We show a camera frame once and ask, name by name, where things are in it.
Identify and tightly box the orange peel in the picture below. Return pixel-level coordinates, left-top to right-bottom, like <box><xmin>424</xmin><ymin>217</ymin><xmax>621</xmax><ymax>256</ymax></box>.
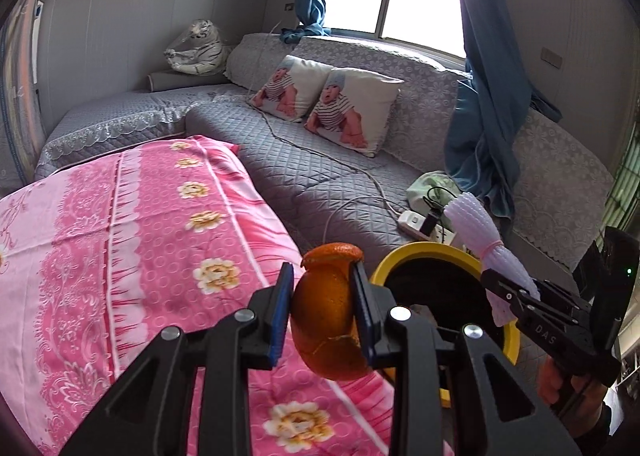
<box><xmin>290</xmin><ymin>242</ymin><xmax>373</xmax><ymax>382</ymax></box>

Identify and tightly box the pink floral table cloth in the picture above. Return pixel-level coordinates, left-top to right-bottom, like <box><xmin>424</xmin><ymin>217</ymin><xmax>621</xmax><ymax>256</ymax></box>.
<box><xmin>0</xmin><ymin>135</ymin><xmax>453</xmax><ymax>456</ymax></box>

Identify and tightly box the white tiger plush toy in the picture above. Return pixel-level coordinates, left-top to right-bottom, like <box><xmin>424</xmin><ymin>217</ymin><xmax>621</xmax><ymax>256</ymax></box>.
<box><xmin>164</xmin><ymin>20</ymin><xmax>232</xmax><ymax>75</ymax></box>

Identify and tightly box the light green cloth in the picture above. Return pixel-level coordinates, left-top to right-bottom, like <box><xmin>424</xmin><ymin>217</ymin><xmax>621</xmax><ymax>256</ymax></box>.
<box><xmin>406</xmin><ymin>171</ymin><xmax>463</xmax><ymax>214</ymax></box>

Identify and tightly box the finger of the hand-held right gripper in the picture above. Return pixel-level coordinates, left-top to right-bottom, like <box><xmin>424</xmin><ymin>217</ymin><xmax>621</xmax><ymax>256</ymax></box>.
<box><xmin>515</xmin><ymin>306</ymin><xmax>621</xmax><ymax>387</ymax></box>
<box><xmin>481</xmin><ymin>270</ymin><xmax>593</xmax><ymax>319</ymax></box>

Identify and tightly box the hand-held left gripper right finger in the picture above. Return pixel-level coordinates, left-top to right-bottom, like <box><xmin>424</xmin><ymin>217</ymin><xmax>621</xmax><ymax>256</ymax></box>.
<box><xmin>349</xmin><ymin>260</ymin><xmax>583</xmax><ymax>456</ymax></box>

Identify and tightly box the baby print cushion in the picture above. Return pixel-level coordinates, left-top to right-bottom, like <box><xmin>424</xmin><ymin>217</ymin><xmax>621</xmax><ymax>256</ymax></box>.
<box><xmin>305</xmin><ymin>68</ymin><xmax>405</xmax><ymax>158</ymax></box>
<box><xmin>248</xmin><ymin>54</ymin><xmax>333</xmax><ymax>123</ymax></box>

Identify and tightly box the white power strip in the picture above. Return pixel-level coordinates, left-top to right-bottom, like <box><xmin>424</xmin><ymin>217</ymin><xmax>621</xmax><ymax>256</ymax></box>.
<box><xmin>397</xmin><ymin>210</ymin><xmax>457</xmax><ymax>244</ymax></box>

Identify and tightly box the black cable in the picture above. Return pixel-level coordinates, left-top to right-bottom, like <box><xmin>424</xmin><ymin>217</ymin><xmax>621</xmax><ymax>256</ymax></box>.
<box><xmin>425</xmin><ymin>186</ymin><xmax>458</xmax><ymax>217</ymax></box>

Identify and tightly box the grey power cable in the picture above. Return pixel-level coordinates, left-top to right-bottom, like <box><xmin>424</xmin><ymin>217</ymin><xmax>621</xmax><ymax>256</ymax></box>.
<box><xmin>247</xmin><ymin>90</ymin><xmax>408</xmax><ymax>217</ymax></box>

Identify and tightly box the grey quilted sofa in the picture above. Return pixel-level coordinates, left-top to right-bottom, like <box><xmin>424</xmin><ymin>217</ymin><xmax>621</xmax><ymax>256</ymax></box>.
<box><xmin>35</xmin><ymin>33</ymin><xmax>616</xmax><ymax>387</ymax></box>

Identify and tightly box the striped wardrobe cover cloth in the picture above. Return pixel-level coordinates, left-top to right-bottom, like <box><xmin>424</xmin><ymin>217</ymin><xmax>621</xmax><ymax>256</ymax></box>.
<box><xmin>0</xmin><ymin>0</ymin><xmax>43</xmax><ymax>187</ymax></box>

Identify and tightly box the white foam fruit net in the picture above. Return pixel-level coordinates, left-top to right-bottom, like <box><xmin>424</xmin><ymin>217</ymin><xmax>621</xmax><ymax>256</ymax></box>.
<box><xmin>444</xmin><ymin>192</ymin><xmax>541</xmax><ymax>329</ymax></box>

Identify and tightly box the person's right hand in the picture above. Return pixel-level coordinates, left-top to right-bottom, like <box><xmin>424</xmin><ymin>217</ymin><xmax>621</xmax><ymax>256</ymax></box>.
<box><xmin>537</xmin><ymin>356</ymin><xmax>608</xmax><ymax>437</ymax></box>

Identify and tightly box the yellow trash bin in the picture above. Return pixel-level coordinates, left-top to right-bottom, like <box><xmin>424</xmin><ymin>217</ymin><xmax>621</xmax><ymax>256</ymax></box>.
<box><xmin>369</xmin><ymin>242</ymin><xmax>520</xmax><ymax>409</ymax></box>

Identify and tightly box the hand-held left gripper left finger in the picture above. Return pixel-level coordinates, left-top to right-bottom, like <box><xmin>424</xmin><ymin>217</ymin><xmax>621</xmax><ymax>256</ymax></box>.
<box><xmin>59</xmin><ymin>262</ymin><xmax>296</xmax><ymax>456</ymax></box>

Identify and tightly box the grey bolster pillow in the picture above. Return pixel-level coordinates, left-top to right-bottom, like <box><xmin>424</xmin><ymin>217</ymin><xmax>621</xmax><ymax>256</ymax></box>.
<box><xmin>146</xmin><ymin>70</ymin><xmax>228</xmax><ymax>91</ymax></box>

